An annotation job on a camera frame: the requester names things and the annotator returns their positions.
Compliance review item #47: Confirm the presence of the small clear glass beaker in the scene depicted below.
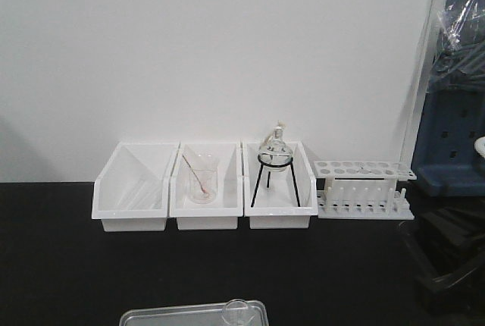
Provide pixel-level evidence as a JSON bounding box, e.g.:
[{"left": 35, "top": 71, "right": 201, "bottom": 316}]
[{"left": 221, "top": 299, "right": 255, "bottom": 326}]

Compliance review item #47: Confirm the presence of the clear beaker in bin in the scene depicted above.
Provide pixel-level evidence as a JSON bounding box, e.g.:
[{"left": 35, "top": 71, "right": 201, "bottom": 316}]
[{"left": 184, "top": 154, "right": 219, "bottom": 205}]

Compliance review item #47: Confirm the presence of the silver metal tray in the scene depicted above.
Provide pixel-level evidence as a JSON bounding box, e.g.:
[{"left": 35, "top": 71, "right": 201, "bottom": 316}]
[{"left": 118, "top": 300, "right": 269, "bottom": 325}]

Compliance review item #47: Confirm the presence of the glass alcohol lamp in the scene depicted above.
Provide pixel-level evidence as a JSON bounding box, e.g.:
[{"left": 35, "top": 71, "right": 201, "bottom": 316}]
[{"left": 258, "top": 122, "right": 293, "bottom": 171}]

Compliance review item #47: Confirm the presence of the middle white storage bin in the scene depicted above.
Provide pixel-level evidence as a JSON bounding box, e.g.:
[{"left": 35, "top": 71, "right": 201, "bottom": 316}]
[{"left": 169, "top": 142, "right": 243, "bottom": 230}]

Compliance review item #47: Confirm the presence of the white storage bin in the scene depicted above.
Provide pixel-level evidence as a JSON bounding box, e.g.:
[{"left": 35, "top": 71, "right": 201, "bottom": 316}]
[
  {"left": 92, "top": 143, "right": 180, "bottom": 232},
  {"left": 169, "top": 142, "right": 243, "bottom": 230},
  {"left": 242, "top": 141, "right": 318, "bottom": 229}
]

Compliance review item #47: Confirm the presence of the thin stirring rod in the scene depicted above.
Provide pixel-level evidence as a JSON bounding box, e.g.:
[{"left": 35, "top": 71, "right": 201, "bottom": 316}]
[{"left": 182, "top": 154, "right": 209, "bottom": 196}]

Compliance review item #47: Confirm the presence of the right white storage bin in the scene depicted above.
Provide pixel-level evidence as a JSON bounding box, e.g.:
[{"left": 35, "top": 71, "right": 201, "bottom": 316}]
[{"left": 242, "top": 141, "right": 318, "bottom": 229}]

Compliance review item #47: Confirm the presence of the white test tube rack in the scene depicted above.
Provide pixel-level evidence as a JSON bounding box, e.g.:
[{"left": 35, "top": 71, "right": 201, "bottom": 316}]
[{"left": 314, "top": 160, "right": 417, "bottom": 220}]

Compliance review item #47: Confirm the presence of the left white storage bin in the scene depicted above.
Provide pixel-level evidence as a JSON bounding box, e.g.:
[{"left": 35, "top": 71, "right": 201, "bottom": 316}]
[{"left": 92, "top": 143, "right": 180, "bottom": 232}]

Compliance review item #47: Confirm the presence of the blue plastic crate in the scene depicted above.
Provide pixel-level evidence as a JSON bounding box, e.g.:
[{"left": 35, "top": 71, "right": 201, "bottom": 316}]
[{"left": 411, "top": 89, "right": 484, "bottom": 197}]

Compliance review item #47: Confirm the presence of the black sink basin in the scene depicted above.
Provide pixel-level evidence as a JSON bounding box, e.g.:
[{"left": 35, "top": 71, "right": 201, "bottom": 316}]
[{"left": 398, "top": 206, "right": 484, "bottom": 325}]

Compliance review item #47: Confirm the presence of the clear plastic bag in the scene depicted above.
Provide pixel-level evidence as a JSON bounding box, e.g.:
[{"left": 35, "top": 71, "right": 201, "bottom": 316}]
[{"left": 427, "top": 0, "right": 484, "bottom": 92}]

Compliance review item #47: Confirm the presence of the black wire tripod stand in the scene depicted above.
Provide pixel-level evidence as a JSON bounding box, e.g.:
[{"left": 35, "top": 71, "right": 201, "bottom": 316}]
[{"left": 250, "top": 154, "right": 301, "bottom": 208}]

